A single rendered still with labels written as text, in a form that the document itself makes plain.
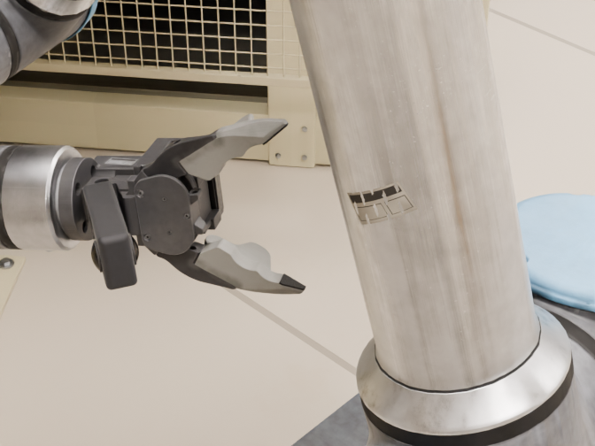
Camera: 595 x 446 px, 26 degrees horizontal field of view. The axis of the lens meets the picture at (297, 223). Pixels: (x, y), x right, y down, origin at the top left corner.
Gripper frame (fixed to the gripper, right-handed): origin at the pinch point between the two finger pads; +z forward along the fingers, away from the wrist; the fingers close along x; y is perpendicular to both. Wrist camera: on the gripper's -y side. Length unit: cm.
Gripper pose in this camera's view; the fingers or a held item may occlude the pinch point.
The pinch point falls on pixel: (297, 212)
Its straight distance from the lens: 103.4
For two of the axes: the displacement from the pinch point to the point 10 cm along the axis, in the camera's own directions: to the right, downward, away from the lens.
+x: 1.0, 8.9, 4.4
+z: 9.7, 0.2, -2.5
